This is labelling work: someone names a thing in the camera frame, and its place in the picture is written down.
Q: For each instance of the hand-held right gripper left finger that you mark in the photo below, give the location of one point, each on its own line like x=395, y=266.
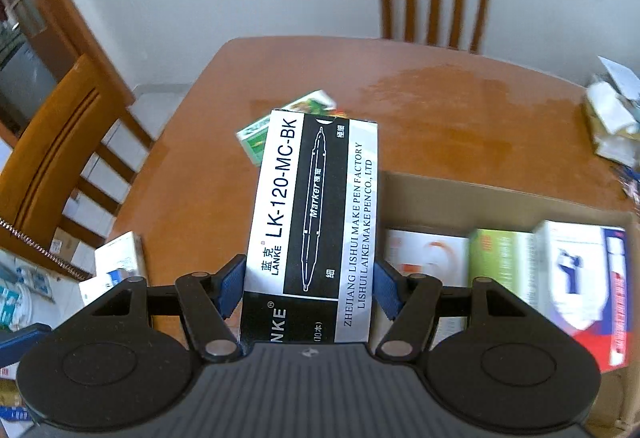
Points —
x=231, y=288

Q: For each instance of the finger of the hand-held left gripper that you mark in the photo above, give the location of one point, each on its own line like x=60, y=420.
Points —
x=20, y=340

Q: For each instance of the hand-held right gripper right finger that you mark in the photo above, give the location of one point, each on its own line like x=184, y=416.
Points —
x=387, y=290

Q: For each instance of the black white marker box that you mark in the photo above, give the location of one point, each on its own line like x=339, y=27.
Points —
x=310, y=218

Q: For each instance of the cardboard box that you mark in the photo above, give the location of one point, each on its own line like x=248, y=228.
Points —
x=450, y=203

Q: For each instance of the light green box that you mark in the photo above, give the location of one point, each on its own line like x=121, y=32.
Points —
x=500, y=263

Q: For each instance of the blue white medicine box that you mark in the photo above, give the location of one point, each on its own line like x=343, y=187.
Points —
x=120, y=253

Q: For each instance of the green monkey print box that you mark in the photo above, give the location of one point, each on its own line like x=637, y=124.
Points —
x=255, y=137

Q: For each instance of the white box with blue figure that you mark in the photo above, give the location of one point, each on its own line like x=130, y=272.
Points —
x=575, y=298

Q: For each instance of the wooden desktop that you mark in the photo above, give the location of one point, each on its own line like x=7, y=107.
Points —
x=450, y=107

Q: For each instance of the packets on floor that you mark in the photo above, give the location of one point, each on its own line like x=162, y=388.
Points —
x=15, y=303

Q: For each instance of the white box with orange circle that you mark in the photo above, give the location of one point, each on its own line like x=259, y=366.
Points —
x=425, y=253

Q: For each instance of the clutter at table edge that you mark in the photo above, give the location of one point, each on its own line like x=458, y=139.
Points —
x=605, y=117

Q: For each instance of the wooden door frame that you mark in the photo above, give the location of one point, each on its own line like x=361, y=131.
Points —
x=65, y=17

